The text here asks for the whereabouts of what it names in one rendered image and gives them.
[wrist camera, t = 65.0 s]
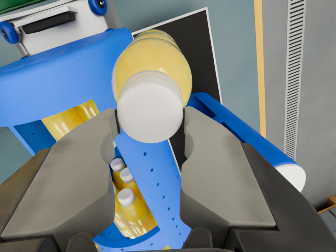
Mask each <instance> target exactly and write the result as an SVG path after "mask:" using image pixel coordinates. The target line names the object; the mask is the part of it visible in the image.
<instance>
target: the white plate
mask: <svg viewBox="0 0 336 252"><path fill-rule="evenodd" d="M275 168H276V169H277V170H278V171H279V172H280V173H281V174H282V175H283V176H284V177H285V178H286V179H287V180H288V181H289V182H290V183H291V184H292V185H293V186H294V187H295V188H296V189H297V190H298V191H299V192H300V193H301V191H302V190H303V188H304V186H305V183H306V173H305V171H304V170H303V169H302V168H301V167H300V166H298V165H295V164H284V165H280V166H277V167H275Z"/></svg>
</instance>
